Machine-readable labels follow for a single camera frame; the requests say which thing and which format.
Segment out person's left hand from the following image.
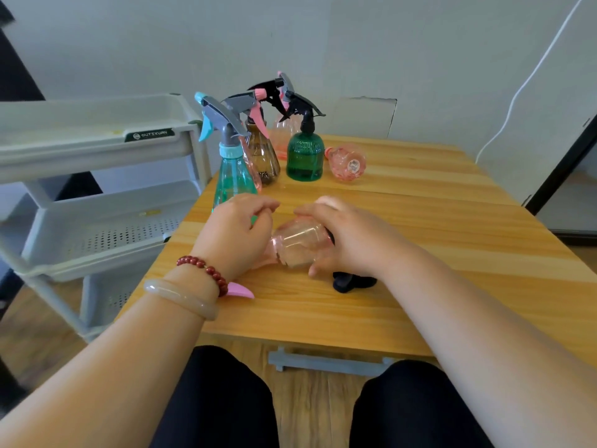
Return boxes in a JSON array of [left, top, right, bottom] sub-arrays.
[[191, 193, 281, 282]]

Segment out pink spray bottle black head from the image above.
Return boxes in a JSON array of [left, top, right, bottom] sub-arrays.
[[247, 72, 301, 160]]

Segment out green spray bottle black head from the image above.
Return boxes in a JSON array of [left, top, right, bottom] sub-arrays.
[[278, 90, 326, 182]]

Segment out red bead bracelet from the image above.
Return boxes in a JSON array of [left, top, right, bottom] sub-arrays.
[[176, 255, 229, 298]]

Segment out brown spray bottle pink trigger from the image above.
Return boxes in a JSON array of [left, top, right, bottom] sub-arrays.
[[222, 90, 282, 186]]

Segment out white plastic trolley cart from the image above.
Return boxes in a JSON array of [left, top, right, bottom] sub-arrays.
[[0, 92, 214, 344]]

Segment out clear pink spray bottle body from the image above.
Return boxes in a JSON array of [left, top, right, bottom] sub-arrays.
[[261, 216, 335, 271]]

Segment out headless pink faceted bottle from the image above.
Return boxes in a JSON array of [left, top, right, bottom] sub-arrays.
[[325, 144, 368, 183]]

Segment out teal spray bottle blue trigger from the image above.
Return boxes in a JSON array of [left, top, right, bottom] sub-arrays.
[[194, 91, 260, 225]]

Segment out person's right forearm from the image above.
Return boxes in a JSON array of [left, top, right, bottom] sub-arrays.
[[380, 256, 597, 448]]

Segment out black trousers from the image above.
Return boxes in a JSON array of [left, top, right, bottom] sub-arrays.
[[149, 345, 496, 448]]

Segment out person's left forearm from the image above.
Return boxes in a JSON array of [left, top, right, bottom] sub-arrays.
[[0, 265, 220, 448]]

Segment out person's right hand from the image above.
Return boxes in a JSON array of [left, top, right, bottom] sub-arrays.
[[293, 196, 403, 279]]

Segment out beige jade bangle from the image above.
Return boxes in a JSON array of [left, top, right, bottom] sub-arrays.
[[143, 278, 220, 322]]

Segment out spray head with pink trigger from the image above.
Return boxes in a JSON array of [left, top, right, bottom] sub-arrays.
[[226, 282, 256, 300]]

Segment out grey table bracket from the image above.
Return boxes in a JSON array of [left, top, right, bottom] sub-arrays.
[[268, 347, 398, 378]]

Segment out white cable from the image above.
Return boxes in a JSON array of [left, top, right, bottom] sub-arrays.
[[474, 0, 587, 165]]

